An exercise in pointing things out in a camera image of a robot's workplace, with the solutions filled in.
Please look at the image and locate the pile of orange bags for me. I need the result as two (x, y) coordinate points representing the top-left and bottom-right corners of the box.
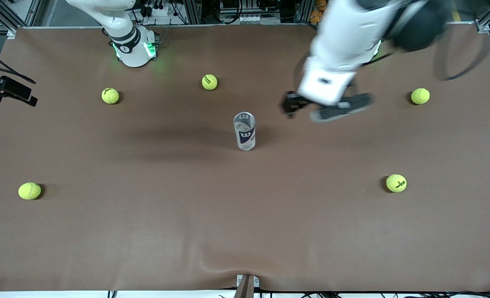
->
(310, 0), (328, 24)

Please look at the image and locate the white power strip with plugs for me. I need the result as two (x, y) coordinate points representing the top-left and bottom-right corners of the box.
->
(143, 0), (183, 17)

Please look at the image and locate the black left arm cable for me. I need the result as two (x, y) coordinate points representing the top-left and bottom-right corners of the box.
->
(433, 23), (490, 82)

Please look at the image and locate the metal table edge bracket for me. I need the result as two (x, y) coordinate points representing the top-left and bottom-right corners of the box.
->
(236, 274), (260, 298)

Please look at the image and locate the clear Wilson tennis ball can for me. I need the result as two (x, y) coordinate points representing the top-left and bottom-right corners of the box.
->
(233, 111), (257, 152)

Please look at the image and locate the aluminium frame post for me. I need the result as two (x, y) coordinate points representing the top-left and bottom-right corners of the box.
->
(186, 0), (202, 24)
(296, 0), (313, 23)

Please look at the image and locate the yellow tennis ball Wilson print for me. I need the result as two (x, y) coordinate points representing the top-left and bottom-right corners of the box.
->
(386, 174), (407, 193)

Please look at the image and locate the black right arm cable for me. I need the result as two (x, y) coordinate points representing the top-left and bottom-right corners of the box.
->
(0, 44), (36, 84)

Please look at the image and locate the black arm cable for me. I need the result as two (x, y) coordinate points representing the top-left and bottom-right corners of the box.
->
(433, 23), (490, 82)
(0, 44), (36, 84)

